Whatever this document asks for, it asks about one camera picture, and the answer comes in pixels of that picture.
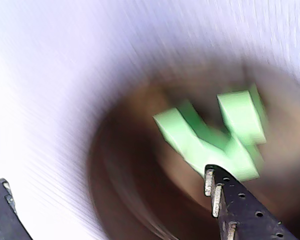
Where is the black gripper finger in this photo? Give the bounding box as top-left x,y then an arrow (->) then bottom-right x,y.
0,177 -> 34,240
203,163 -> 295,240

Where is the black metal bucket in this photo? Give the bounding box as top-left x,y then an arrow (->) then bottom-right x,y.
86,56 -> 300,240

